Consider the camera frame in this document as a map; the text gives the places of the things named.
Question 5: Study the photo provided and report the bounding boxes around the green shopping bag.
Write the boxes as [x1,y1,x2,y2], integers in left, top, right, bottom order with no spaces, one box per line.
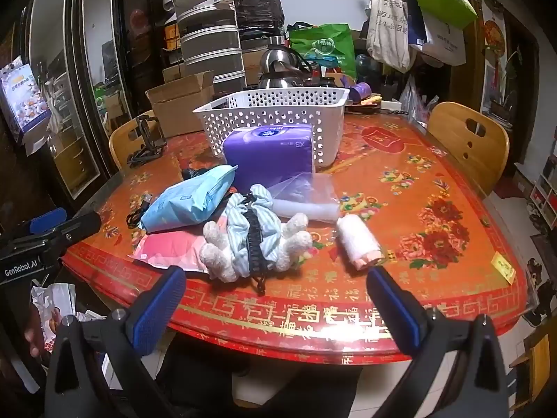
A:
[288,23,358,80]

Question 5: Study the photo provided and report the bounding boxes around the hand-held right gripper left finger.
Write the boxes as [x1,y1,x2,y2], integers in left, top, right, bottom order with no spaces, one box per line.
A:
[44,265,188,418]

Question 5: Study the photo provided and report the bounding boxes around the white plush toy striped dress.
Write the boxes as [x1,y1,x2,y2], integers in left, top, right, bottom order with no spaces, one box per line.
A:
[199,185,314,293]

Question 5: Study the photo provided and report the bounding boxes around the black cable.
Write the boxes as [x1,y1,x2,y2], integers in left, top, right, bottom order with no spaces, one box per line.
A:
[126,194,154,229]

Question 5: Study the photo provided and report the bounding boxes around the purple tissue pack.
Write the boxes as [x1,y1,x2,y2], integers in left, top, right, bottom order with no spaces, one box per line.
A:
[223,124,315,184]

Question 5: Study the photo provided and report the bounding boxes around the brown cardboard box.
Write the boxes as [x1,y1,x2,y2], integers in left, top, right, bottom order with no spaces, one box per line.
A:
[145,71,216,138]

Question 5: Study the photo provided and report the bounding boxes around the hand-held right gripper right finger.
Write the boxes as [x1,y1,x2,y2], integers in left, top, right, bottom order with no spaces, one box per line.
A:
[366,265,510,418]

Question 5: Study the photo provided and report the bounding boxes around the black plastic wrapped bundle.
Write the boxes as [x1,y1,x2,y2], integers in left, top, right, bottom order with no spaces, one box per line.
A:
[230,0,285,40]

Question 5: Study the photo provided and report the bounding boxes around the yellow sticker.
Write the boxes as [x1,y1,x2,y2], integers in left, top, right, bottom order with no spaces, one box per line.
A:
[491,253,516,285]

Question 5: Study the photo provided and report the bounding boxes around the person's left hand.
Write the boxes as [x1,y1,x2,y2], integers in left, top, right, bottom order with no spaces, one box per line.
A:
[24,309,44,358]

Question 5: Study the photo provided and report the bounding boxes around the wooden chair with cutout back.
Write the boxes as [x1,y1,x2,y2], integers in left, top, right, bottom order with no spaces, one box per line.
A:
[426,101,511,196]

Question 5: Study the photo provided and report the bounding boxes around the white and blue paper bag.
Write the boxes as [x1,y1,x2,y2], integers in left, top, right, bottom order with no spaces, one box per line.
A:
[409,4,467,67]

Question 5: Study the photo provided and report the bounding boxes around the beige canvas tote bag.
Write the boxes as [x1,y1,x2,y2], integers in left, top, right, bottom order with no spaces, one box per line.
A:
[366,0,414,72]

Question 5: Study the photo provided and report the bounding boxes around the crumpled clear plastic bag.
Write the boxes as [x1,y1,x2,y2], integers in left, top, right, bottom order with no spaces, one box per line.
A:
[398,74,438,125]

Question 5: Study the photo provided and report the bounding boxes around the dark glass-door cabinet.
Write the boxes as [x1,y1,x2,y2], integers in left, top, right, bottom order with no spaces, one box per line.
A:
[26,0,131,201]

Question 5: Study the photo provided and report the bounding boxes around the steel thermos jug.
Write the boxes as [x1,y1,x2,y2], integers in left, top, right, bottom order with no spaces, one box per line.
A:
[260,46,307,75]

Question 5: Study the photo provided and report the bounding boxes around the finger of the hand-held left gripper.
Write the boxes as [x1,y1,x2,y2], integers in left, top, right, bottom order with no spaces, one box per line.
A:
[47,212,102,247]
[28,208,68,235]

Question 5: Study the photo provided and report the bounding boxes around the pink flat packet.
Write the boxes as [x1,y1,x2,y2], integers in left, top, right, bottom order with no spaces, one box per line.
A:
[131,232,210,273]

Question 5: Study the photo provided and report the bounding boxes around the pale pink roll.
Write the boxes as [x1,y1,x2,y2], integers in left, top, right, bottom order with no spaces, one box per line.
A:
[336,215,387,276]

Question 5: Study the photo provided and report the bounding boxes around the white and red snack packet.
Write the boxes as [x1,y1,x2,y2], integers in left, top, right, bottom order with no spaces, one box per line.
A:
[30,283,77,353]

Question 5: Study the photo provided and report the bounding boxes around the light blue wipes packet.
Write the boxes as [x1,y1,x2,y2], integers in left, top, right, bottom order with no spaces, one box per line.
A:
[140,165,238,232]

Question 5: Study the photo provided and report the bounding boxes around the blue printed box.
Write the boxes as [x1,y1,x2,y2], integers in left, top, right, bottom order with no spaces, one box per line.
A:
[0,56,53,144]

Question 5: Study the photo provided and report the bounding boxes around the white plastic drawer tower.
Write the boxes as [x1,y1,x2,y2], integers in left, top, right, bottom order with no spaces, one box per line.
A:
[174,0,246,94]

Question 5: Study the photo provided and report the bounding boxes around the white perforated plastic basket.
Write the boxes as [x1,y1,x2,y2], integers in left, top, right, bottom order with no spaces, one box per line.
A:
[192,88,351,168]

